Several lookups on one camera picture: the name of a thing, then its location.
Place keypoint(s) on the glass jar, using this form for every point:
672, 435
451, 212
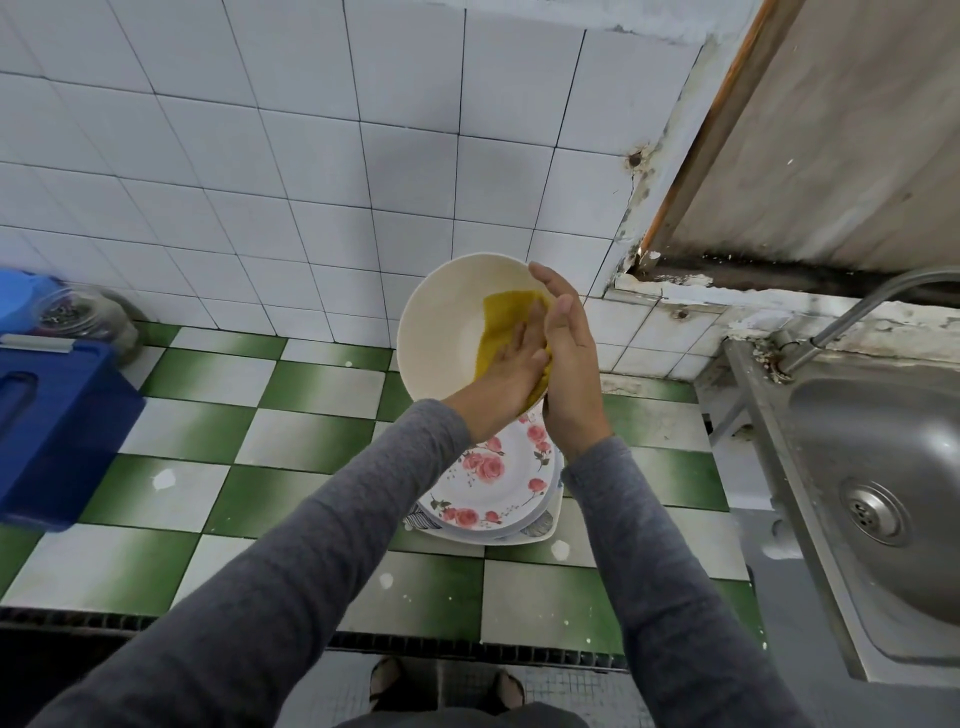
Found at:
87, 318

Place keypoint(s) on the person's black shoe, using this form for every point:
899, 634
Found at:
402, 683
503, 690

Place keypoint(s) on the person's right forearm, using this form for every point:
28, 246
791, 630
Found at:
675, 600

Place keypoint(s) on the person's left hand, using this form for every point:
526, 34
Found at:
495, 393

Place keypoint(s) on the blue plastic bowl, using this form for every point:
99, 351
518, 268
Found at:
23, 297

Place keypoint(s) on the metal faucet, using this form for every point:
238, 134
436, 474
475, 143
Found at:
863, 308

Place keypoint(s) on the person's right hand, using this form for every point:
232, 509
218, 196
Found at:
578, 393

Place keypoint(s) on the blue plastic box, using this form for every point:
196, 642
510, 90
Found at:
60, 435

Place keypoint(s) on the stainless steel sink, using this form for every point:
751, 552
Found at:
870, 480

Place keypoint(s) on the plain white bowl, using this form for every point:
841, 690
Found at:
435, 323

